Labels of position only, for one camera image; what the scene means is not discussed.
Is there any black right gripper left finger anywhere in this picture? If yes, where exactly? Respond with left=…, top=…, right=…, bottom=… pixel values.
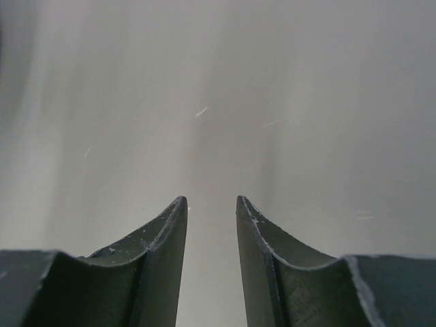
left=1, top=196, right=188, bottom=326

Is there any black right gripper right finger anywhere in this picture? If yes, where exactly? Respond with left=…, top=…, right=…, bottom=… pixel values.
left=236, top=196, right=435, bottom=326

